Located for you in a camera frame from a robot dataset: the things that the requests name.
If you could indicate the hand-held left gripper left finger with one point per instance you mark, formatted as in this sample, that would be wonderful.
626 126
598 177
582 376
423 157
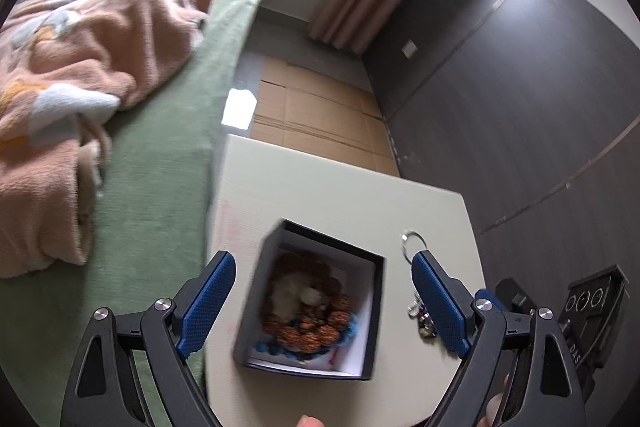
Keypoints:
210 302

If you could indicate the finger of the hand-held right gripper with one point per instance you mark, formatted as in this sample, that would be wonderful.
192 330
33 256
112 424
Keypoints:
510 294

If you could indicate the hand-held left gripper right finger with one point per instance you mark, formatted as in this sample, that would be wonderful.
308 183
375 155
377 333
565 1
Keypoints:
440 302

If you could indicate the black jewelry box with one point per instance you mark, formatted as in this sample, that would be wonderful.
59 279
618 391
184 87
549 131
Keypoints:
372 307

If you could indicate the person's right hand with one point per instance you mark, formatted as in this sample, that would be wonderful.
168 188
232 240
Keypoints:
496 407

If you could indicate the white pendant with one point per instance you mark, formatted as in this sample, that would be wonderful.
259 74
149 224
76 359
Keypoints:
295 294

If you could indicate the bed with green sheet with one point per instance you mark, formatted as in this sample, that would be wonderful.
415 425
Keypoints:
160 167

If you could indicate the white low table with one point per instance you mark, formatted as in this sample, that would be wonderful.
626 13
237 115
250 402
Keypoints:
340 187

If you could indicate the flattened cardboard sheets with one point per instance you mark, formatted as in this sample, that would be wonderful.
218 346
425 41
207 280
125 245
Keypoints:
310 107

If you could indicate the peach fleece blanket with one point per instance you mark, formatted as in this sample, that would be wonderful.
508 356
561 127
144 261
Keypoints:
75 57

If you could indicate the white wall switch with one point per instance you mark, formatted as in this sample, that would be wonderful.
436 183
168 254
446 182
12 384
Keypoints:
409 49

